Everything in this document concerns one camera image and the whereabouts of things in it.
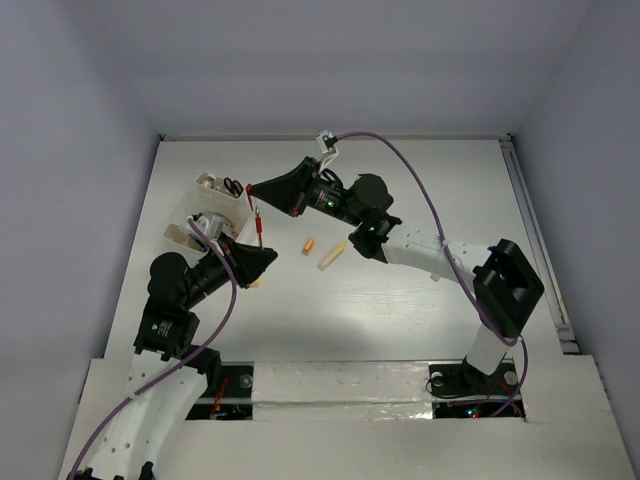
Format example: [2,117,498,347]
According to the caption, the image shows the red gel pen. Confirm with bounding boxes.
[254,206,264,249]

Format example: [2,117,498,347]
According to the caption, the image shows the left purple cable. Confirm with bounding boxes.
[67,222,239,479]

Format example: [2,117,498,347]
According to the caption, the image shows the orange marker cap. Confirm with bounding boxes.
[301,238,315,255]

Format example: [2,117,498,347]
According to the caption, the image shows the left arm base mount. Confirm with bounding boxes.
[186,363,254,421]

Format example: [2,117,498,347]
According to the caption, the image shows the pink white stapler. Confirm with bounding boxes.
[201,174,218,190]

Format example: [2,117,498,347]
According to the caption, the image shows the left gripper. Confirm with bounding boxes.
[182,229,277,306]

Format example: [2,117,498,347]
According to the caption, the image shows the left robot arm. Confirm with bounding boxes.
[68,236,277,479]

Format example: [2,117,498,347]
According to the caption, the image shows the yellow highlighter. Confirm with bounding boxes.
[317,242,346,271]

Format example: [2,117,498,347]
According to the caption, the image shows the black handled scissors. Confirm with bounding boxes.
[223,177,245,198]

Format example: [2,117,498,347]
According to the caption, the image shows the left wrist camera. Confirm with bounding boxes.
[188,210,228,240]

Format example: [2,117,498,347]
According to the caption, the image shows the cream divided pen holder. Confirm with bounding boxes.
[195,172,249,207]

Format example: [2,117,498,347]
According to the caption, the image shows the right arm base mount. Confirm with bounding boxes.
[425,359,526,419]

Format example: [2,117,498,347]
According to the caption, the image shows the white perforated storage basket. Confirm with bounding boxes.
[162,191,258,264]

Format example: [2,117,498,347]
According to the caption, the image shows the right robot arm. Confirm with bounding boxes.
[249,157,544,392]

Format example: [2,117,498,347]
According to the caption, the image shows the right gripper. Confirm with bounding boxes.
[250,155,364,228]

